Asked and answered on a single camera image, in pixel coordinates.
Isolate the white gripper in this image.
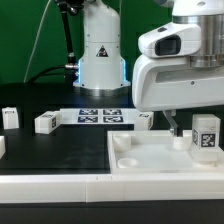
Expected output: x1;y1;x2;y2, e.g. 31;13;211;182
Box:
132;22;224;137

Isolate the white square tabletop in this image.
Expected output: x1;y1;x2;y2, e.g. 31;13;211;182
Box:
107;130;224;174

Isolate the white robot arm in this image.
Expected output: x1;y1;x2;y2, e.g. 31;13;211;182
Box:
73;0;224;113

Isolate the white fiducial marker sheet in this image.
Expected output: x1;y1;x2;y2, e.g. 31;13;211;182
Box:
60;108;139;125

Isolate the white U-shaped obstacle fence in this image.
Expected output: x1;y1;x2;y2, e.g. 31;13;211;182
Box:
0;135;224;204

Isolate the black cable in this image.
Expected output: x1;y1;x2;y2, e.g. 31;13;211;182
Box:
26;65;75;84

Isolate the white cable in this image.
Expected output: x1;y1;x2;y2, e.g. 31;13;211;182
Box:
23;0;54;84

